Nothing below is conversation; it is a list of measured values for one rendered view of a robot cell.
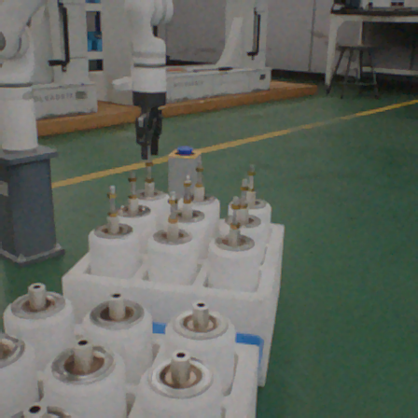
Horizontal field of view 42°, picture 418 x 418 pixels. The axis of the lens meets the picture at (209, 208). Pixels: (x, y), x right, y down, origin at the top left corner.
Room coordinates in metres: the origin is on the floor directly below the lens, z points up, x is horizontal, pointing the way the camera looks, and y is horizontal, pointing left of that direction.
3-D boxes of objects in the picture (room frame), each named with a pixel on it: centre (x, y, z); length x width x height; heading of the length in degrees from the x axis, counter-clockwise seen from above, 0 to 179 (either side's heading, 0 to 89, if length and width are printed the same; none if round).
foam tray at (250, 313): (1.07, 0.05, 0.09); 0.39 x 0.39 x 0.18; 79
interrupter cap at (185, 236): (0.96, 0.07, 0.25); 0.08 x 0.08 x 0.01
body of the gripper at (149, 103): (1.22, 0.14, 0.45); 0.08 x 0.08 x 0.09
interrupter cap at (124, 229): (0.98, 0.18, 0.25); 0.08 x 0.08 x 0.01
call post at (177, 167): (1.37, 0.07, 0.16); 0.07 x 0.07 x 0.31; 79
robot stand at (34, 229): (1.42, 0.51, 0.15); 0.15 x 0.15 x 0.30; 49
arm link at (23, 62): (1.42, 0.51, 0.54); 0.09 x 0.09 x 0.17; 76
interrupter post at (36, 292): (0.69, 0.24, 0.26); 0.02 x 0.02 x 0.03
